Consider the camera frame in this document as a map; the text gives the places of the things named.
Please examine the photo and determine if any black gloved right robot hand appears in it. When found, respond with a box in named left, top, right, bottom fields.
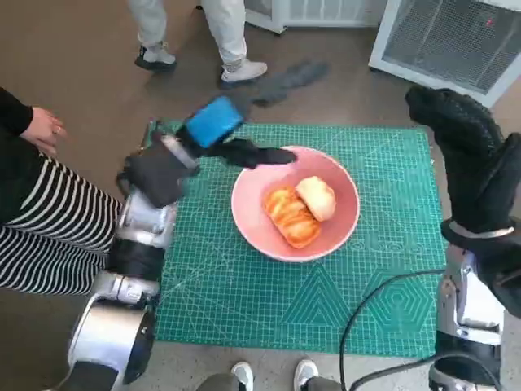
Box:
left=405, top=86, right=521, bottom=236

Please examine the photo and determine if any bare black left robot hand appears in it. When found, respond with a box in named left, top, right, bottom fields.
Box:
left=178, top=60, right=331, bottom=170

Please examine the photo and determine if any pink bowl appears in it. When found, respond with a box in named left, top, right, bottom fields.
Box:
left=230, top=145, right=361, bottom=262

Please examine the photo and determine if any twisted orange toy bread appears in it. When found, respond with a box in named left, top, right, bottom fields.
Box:
left=263, top=185, right=322, bottom=249

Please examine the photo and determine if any round pale toy bun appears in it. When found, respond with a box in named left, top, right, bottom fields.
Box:
left=295, top=175, right=338, bottom=223

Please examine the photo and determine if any walking person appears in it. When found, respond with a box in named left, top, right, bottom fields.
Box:
left=128, top=0, right=269, bottom=90

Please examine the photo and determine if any white mesh-front cabinet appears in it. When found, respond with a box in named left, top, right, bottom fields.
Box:
left=368, top=0, right=521, bottom=109

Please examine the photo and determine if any white louvred cabinet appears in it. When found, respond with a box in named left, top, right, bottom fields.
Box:
left=243, top=0, right=383, bottom=36

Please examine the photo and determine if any green cutting mat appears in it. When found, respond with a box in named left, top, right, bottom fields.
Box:
left=153, top=120, right=449, bottom=359

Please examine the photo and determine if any person's hand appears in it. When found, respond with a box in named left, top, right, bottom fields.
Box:
left=26, top=106, right=66, bottom=156

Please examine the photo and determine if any seated person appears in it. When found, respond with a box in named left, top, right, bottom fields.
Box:
left=0, top=87, right=125, bottom=297

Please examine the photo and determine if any white shoe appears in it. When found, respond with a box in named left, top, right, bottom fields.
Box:
left=294, top=358, right=321, bottom=391
left=230, top=360, right=256, bottom=391

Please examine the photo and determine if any dark grey leg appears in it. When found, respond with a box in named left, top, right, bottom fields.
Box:
left=304, top=375, right=341, bottom=391
left=197, top=372, right=241, bottom=391

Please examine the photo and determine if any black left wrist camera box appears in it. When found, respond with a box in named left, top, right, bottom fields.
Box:
left=121, top=142, right=197, bottom=209

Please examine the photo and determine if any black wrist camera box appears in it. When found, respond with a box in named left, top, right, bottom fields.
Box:
left=474, top=239, right=521, bottom=319
left=121, top=142, right=197, bottom=209

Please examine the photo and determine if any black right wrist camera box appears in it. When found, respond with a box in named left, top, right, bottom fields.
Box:
left=474, top=239, right=521, bottom=319

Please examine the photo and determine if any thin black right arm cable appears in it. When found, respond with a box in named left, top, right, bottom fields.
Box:
left=339, top=268, right=447, bottom=391

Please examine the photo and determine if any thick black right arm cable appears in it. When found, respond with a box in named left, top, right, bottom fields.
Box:
left=349, top=352, right=501, bottom=391

